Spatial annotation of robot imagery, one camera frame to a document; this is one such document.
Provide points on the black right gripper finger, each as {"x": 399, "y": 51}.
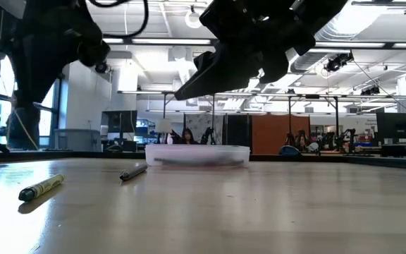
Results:
{"x": 220, "y": 74}

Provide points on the translucent supply box pink lid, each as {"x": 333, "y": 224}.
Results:
{"x": 196, "y": 151}

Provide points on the grey marker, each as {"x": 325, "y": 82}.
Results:
{"x": 132, "y": 173}

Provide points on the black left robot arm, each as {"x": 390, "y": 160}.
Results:
{"x": 48, "y": 42}

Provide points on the black partition panel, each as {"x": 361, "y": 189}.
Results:
{"x": 238, "y": 134}

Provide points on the person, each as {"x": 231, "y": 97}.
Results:
{"x": 25, "y": 127}
{"x": 188, "y": 137}

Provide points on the black ceiling track light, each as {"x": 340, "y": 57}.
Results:
{"x": 370, "y": 91}
{"x": 337, "y": 63}

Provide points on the orange partition panel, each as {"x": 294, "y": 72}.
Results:
{"x": 270, "y": 134}

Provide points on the blue chair back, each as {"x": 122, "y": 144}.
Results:
{"x": 289, "y": 151}

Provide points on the black computer monitor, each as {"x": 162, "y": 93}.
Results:
{"x": 397, "y": 125}
{"x": 122, "y": 121}

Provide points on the black ceiling dome fixture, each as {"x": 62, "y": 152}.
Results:
{"x": 101, "y": 68}

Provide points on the overhead beam with light strips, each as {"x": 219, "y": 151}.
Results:
{"x": 388, "y": 45}

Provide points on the grey bin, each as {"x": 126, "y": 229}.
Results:
{"x": 78, "y": 141}

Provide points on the silver ribbed ventilation duct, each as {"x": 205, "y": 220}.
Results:
{"x": 340, "y": 35}

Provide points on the black metal workstation frame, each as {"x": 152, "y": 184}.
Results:
{"x": 146, "y": 92}

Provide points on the black aluminium table frame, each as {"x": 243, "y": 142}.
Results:
{"x": 330, "y": 159}

